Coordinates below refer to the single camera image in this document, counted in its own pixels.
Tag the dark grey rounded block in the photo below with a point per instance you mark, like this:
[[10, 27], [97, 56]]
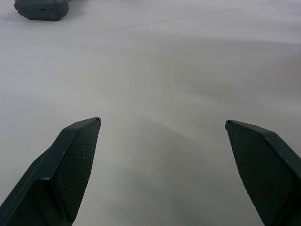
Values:
[[44, 9]]

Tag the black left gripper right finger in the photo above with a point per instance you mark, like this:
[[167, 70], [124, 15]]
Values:
[[265, 164]]

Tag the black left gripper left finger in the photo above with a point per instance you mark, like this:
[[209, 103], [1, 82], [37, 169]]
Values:
[[51, 169]]

